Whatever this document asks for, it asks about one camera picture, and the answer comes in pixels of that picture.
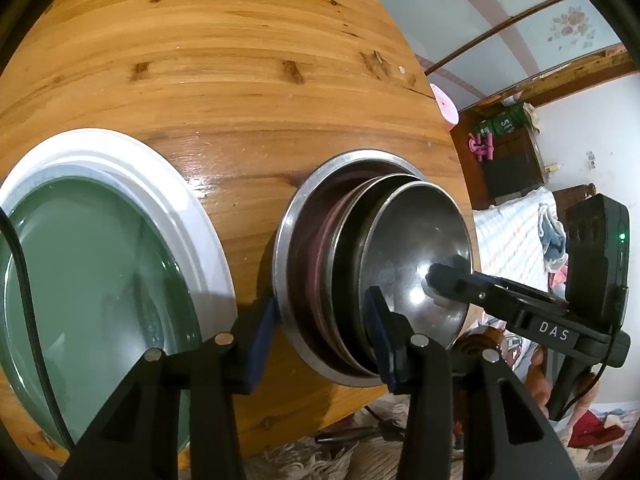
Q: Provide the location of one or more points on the pink steel bowl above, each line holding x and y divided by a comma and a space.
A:
332, 300

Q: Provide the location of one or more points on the large white plate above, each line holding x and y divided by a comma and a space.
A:
147, 179

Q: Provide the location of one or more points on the small steel bowl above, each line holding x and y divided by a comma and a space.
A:
408, 230

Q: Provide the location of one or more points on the pink plastic stool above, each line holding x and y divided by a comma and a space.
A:
446, 106

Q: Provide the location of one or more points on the person's hand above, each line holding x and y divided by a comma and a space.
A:
537, 384

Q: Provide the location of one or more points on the large steel bowl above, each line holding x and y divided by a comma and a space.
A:
316, 195

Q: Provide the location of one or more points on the white checkered bedding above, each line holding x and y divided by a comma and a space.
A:
508, 239

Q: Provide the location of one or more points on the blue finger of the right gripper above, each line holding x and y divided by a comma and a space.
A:
509, 301

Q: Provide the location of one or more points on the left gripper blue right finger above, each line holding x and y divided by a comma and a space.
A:
505, 434

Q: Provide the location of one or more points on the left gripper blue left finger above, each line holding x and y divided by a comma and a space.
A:
135, 434

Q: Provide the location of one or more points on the brown wooden bedpost knob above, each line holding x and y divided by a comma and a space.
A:
473, 342

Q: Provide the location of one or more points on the wooden table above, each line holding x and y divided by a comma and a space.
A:
244, 97

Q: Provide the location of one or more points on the green plate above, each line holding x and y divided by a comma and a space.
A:
105, 288

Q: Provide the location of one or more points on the pink toy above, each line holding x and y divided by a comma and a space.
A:
481, 145

